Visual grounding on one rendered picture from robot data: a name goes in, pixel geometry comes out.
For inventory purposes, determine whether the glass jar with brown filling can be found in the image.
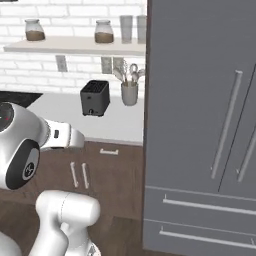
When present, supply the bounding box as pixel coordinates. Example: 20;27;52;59
94;19;115;45
24;18;47;42

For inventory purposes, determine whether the pale whisk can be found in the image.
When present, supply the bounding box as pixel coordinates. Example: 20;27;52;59
121;59;130;85

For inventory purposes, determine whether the grey fridge door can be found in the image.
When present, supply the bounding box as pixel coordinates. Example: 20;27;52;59
145;0;256;195

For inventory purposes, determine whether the pale spoon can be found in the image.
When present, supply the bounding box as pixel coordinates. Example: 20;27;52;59
112;67;125;85

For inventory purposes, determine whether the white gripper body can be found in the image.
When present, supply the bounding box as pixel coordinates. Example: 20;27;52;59
68;123;86;150

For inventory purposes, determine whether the grey drinking glass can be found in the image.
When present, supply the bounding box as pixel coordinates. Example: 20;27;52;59
119;14;134;45

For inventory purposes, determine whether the silver cupboard door handle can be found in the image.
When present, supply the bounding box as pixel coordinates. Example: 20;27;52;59
81;162;91;190
69;161;80;188

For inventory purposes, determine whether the brown wooden cupboard door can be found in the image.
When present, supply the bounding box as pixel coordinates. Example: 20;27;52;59
79;156;145;222
19;146;82;201

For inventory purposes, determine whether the pale wall shelf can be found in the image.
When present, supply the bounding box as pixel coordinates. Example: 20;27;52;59
3;35;147;57

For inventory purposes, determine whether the silver fridge drawer handle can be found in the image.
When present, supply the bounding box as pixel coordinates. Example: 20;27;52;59
162;194;256;216
158;226;256;251

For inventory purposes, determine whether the silver fridge door handle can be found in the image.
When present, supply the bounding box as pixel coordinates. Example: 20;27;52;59
236;127;256;183
210;69;244;180

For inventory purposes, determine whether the grey utensil pot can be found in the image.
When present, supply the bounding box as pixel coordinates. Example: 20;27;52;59
120;81;140;107

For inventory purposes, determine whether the black toaster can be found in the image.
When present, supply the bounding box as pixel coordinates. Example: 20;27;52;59
79;79;111;118

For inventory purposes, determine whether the black hob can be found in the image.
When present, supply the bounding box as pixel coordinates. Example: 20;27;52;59
0;91;44;110

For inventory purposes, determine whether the grey wall socket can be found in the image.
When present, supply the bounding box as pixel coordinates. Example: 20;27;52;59
55;54;69;73
112;56;125;72
100;56;114;75

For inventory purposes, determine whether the grey fridge drawer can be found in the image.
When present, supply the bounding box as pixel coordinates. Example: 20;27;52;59
143;185;256;232
142;218;256;256

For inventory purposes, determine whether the brown wooden drawer front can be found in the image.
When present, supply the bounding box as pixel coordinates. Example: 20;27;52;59
83;141;145;162

